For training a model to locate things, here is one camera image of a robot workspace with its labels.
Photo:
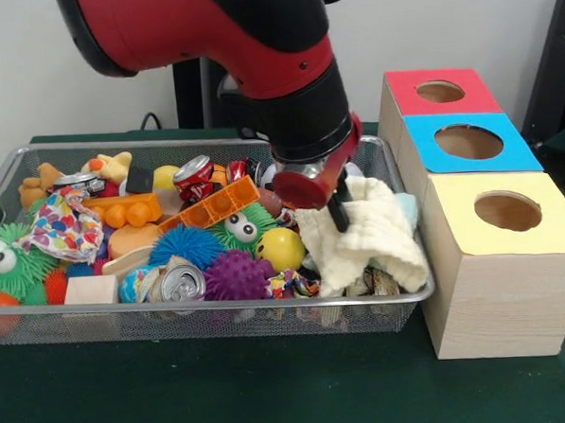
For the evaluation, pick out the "crushed red drinks can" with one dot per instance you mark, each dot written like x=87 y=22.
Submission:
x=193 y=178

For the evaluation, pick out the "orange perforated building brick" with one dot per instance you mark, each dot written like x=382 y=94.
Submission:
x=220 y=203

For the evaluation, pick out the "yellow smiley face ball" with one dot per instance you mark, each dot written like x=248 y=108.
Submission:
x=281 y=250

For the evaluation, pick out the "green spiky googly-eyed toy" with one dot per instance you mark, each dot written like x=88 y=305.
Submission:
x=11 y=278
x=245 y=225

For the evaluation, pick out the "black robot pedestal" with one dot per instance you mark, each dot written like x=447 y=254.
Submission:
x=189 y=98

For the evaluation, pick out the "colourful heart-print cloth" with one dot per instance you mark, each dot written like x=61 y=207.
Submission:
x=63 y=228

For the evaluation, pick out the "black upright panel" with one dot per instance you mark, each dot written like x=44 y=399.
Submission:
x=554 y=64

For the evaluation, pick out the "purple spiky ball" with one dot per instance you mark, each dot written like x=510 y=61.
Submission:
x=238 y=275

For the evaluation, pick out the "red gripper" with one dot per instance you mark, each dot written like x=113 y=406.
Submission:
x=305 y=189

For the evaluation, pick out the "blue spiky rubber ball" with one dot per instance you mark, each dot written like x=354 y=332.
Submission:
x=187 y=247

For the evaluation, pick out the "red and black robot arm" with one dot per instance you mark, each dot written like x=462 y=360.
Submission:
x=236 y=43

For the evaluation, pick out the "wooden box with three holes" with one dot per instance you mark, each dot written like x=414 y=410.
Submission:
x=505 y=304

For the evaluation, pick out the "silver drinks can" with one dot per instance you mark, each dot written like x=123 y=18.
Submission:
x=182 y=284

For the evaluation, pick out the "cream waffle cloth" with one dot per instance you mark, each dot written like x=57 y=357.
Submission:
x=374 y=244

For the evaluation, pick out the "orange bumpy toy block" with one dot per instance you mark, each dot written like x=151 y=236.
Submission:
x=131 y=211

